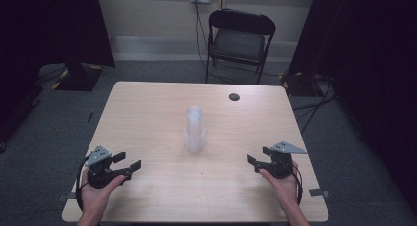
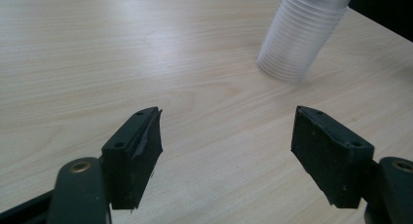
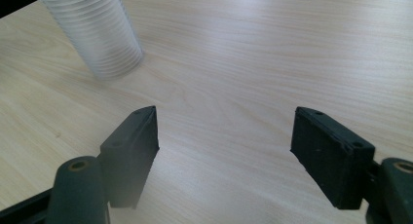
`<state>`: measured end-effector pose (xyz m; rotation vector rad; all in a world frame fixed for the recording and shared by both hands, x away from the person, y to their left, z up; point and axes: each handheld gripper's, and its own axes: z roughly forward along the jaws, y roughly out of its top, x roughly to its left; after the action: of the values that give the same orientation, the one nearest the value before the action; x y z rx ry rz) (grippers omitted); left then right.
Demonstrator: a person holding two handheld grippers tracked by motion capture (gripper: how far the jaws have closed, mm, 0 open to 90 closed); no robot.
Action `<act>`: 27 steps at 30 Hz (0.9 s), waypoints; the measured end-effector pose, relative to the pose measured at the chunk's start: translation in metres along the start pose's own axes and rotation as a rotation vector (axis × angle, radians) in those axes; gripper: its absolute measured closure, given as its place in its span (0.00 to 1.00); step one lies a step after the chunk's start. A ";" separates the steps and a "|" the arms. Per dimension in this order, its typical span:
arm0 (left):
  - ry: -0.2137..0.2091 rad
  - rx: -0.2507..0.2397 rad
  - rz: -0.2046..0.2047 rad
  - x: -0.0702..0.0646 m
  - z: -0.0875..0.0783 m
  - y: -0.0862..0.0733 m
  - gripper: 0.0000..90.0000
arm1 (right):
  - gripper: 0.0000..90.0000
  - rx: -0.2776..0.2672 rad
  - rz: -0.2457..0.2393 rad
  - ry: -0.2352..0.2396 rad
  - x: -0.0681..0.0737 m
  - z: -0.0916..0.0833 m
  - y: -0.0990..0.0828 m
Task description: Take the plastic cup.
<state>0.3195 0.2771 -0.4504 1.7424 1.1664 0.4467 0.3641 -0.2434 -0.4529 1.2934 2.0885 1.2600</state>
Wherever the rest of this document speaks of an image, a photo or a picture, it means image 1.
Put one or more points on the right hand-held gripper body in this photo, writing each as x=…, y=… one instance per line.
x=281, y=163

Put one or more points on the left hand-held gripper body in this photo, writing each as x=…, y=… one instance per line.
x=98, y=155

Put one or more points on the stack of clear plastic cups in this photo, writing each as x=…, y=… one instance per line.
x=194, y=131

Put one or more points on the person's right hand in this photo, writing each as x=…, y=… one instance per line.
x=284, y=188

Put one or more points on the person's left hand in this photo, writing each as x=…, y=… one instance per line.
x=96, y=196

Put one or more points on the grey tape strip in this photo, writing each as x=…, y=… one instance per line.
x=318, y=192
x=70, y=196

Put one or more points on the black table grommet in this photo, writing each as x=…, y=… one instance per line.
x=234, y=97

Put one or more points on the black stand base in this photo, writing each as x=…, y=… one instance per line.
x=78, y=77
x=300, y=83

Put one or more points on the black folding chair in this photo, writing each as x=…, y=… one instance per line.
x=241, y=42

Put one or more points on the dark curtain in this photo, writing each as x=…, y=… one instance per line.
x=370, y=72
x=39, y=39

